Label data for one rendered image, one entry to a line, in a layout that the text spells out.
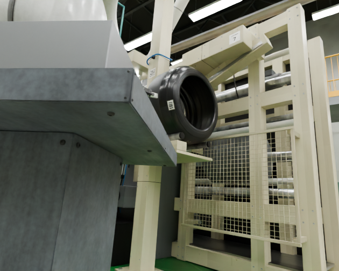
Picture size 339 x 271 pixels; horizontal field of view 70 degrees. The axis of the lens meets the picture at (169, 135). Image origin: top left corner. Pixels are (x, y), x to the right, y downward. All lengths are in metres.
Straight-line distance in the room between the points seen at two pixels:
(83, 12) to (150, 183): 1.38
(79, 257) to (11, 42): 0.35
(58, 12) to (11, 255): 0.46
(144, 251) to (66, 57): 1.59
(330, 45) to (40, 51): 11.84
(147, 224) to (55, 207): 1.43
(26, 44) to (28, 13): 0.23
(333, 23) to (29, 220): 12.42
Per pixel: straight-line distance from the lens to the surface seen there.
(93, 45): 0.36
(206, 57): 2.08
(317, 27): 12.60
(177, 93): 1.54
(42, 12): 0.62
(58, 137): 0.41
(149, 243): 1.84
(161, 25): 2.27
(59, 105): 0.29
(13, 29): 0.44
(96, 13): 0.64
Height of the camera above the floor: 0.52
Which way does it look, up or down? 14 degrees up
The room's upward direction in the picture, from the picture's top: 4 degrees clockwise
